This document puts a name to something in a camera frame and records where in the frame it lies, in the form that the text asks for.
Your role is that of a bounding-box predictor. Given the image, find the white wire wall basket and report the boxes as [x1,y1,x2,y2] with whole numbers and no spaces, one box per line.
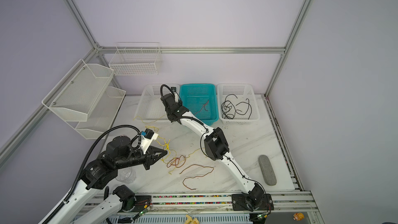
[109,42,163,76]

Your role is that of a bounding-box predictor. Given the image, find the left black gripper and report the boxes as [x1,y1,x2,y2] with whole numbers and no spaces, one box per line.
[116,146,167,170]

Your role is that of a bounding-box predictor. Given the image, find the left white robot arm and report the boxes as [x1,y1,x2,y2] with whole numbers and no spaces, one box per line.
[41,124,167,224]

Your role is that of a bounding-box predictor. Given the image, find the yellow object at front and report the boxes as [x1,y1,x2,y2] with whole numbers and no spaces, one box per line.
[184,214,200,224]

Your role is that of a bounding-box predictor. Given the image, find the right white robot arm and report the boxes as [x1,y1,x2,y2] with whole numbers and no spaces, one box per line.
[161,92,271,211]

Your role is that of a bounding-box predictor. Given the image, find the white plastic basket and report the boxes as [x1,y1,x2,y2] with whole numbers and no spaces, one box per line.
[217,83,260,124]
[135,84,170,123]

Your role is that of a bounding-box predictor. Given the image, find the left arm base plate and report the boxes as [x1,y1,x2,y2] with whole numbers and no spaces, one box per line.
[118,195,152,213]

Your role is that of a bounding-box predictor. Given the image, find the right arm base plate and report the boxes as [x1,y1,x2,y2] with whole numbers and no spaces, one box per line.
[231,194,274,212]

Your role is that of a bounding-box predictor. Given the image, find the long black cable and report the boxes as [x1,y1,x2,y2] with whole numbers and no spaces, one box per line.
[220,94,253,120]

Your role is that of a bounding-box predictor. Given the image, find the short red cable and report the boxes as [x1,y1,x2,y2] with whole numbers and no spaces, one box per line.
[193,100,210,116]

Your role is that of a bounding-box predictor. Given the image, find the aluminium front rail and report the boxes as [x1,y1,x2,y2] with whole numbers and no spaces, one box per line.
[135,191,320,214]

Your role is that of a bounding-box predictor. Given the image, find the teal plastic basket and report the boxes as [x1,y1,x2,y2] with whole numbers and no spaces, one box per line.
[179,84,219,125]

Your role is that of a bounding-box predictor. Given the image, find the white two-tier mesh shelf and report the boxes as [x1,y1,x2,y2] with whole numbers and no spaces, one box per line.
[42,60,125,140]

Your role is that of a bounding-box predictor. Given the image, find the right white plastic basket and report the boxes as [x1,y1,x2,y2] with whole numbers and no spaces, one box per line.
[217,83,260,124]

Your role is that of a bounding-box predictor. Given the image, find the left white plastic basket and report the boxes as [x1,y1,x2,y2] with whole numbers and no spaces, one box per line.
[135,84,170,123]

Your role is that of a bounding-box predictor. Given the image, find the orange round object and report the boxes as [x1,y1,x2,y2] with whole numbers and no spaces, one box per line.
[293,213,305,221]

